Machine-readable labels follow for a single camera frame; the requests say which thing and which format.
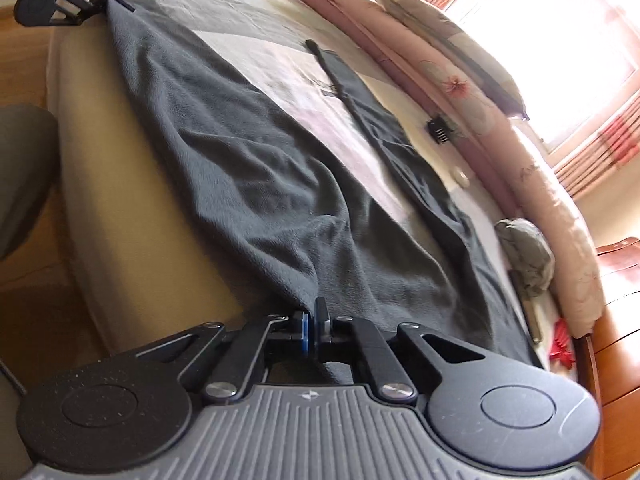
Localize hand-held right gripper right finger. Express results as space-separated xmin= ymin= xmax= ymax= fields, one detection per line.
xmin=314 ymin=297 xmax=486 ymax=405

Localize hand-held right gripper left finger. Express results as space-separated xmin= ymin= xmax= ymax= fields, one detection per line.
xmin=136 ymin=311 xmax=310 ymax=405

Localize dark grey pants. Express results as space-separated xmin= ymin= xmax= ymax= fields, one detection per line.
xmin=107 ymin=0 xmax=546 ymax=368

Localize black smartphone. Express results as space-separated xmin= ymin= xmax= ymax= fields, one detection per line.
xmin=509 ymin=269 xmax=543 ymax=345

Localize bed with patchwork sheet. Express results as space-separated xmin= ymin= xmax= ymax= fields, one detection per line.
xmin=47 ymin=0 xmax=576 ymax=396

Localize crumpled grey garment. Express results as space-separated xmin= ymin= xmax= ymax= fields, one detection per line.
xmin=495 ymin=217 xmax=556 ymax=298

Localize black hair claw clip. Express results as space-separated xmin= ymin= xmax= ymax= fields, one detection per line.
xmin=426 ymin=116 xmax=456 ymax=146

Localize red folding fan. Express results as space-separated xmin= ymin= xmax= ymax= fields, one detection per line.
xmin=549 ymin=320 xmax=576 ymax=366

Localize folded floral quilt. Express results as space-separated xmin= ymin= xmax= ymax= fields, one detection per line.
xmin=272 ymin=0 xmax=608 ymax=338

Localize wooden headboard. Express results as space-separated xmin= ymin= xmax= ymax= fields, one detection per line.
xmin=572 ymin=237 xmax=640 ymax=480

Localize floral pillow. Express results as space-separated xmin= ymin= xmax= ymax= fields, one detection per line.
xmin=367 ymin=0 xmax=531 ymax=121

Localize window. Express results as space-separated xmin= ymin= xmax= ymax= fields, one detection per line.
xmin=445 ymin=0 xmax=640 ymax=156

